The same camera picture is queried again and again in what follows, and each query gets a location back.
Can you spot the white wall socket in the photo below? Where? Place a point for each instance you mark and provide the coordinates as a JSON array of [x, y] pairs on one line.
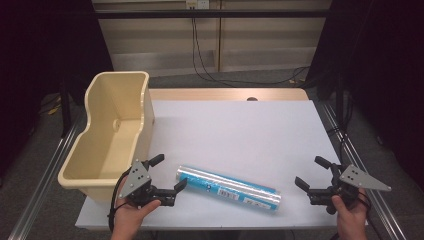
[[197, 4]]

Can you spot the person's left hand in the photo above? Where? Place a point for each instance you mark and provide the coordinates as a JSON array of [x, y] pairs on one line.
[[128, 216]]

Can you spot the white table mat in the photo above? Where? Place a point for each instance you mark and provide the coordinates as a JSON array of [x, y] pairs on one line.
[[240, 136]]

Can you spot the blue and silver wrapped roll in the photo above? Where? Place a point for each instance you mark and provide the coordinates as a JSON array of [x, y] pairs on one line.
[[230, 190]]

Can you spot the black metal stand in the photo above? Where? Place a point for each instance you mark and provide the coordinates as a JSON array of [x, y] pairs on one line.
[[65, 110]]

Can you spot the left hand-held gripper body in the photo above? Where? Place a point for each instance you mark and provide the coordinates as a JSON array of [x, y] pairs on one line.
[[135, 180]]

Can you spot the cream plastic bin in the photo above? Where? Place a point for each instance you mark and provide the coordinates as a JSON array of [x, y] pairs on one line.
[[110, 140]]

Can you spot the person's right hand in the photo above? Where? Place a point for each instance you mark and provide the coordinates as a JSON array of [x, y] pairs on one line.
[[350, 220]]

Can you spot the black curtain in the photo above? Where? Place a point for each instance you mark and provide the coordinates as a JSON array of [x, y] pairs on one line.
[[40, 50], [383, 66]]

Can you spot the black horizontal bar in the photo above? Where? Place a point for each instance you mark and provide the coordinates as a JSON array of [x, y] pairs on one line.
[[213, 13]]

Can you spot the aluminium frame rail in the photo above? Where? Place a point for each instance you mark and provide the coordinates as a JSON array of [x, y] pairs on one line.
[[43, 180], [363, 166]]

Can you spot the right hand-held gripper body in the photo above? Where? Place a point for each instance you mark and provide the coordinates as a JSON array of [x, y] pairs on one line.
[[358, 180]]

